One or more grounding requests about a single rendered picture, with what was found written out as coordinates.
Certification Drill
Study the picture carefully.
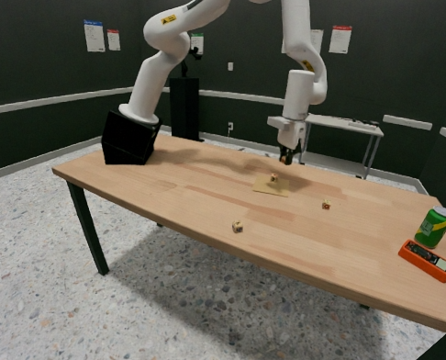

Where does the tan square mat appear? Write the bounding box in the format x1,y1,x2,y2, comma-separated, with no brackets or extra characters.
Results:
252,175,289,197

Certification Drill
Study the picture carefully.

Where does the green drink can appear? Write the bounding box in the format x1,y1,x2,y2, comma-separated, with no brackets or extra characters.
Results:
415,206,446,248

